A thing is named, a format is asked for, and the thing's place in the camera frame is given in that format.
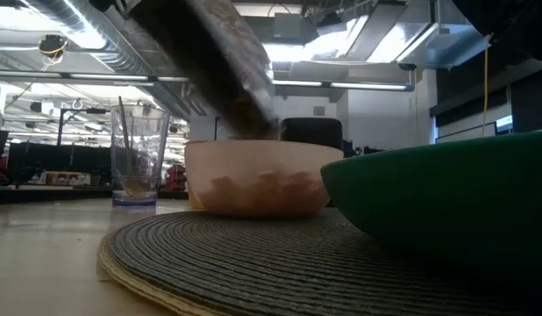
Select blue cinnamon squares cereal box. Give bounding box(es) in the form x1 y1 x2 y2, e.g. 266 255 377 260
126 0 282 141

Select green plate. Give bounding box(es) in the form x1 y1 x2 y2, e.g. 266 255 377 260
319 129 542 284

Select grey round woven placemat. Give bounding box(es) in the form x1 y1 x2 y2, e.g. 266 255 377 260
96 206 542 316

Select brown cereal pieces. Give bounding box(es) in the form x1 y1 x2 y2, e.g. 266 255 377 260
203 98 330 217

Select black yellow cable reel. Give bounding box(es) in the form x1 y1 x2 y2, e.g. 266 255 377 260
37 34 70 61

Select silver ceiling ventilation duct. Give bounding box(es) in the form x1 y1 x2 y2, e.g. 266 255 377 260
16 0 197 120

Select yellow cup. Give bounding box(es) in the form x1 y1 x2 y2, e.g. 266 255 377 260
186 183 207 212

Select translucent white cereal bowl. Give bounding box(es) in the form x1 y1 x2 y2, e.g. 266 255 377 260
183 139 346 219

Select ceiling strip light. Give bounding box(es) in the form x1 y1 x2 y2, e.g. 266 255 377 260
270 78 415 93
0 69 189 84

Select metal spoon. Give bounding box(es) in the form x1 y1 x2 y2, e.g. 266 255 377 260
117 95 148 199

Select clear drinking glass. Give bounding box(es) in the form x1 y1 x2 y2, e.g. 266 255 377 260
109 104 172 208

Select black toaster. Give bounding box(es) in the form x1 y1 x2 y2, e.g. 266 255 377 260
279 117 345 153

